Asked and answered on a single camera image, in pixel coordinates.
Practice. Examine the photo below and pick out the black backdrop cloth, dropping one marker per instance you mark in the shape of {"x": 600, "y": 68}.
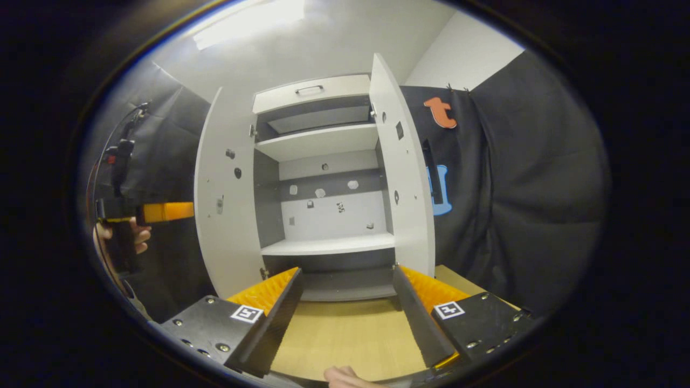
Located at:
{"x": 528, "y": 188}

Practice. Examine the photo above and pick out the white cabinet drawer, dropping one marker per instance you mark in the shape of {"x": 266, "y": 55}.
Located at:
{"x": 345, "y": 89}

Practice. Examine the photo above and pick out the white cabinet shelf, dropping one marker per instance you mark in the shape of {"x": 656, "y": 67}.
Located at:
{"x": 329, "y": 245}
{"x": 318, "y": 141}

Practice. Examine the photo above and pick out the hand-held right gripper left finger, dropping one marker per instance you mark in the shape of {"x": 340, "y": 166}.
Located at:
{"x": 272, "y": 323}

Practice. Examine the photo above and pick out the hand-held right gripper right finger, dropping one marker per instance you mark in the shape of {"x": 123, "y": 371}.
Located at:
{"x": 418, "y": 318}

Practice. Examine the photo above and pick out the white door with camera sticker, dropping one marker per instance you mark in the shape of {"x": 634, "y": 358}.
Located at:
{"x": 221, "y": 242}

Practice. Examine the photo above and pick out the metal door hinge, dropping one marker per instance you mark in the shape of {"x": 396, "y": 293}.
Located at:
{"x": 253, "y": 130}
{"x": 372, "y": 111}

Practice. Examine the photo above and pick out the white door with headphone sticker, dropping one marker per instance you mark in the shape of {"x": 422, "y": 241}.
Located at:
{"x": 409, "y": 188}

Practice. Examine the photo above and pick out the white double-door shoe cabinet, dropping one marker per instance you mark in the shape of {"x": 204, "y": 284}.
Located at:
{"x": 334, "y": 215}

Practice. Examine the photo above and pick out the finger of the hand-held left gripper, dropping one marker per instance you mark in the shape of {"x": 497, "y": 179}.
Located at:
{"x": 167, "y": 212}

